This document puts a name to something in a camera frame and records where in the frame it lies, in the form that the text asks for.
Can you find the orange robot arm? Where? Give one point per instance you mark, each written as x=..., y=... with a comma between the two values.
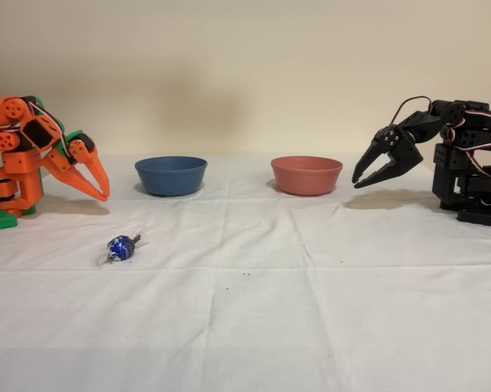
x=20, y=163

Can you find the pink bowl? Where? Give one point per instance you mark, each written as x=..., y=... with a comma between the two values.
x=306, y=177

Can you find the green arm base plate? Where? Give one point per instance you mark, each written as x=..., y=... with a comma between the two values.
x=0, y=222

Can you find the blue bowl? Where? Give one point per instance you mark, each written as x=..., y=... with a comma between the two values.
x=170, y=177

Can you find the blue candy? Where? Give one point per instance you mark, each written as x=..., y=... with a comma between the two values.
x=120, y=248

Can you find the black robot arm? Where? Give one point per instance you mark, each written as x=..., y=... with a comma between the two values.
x=470, y=136

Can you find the white tablecloth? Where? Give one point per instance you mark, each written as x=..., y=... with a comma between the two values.
x=245, y=326

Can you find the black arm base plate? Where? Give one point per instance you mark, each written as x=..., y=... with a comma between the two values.
x=482, y=216

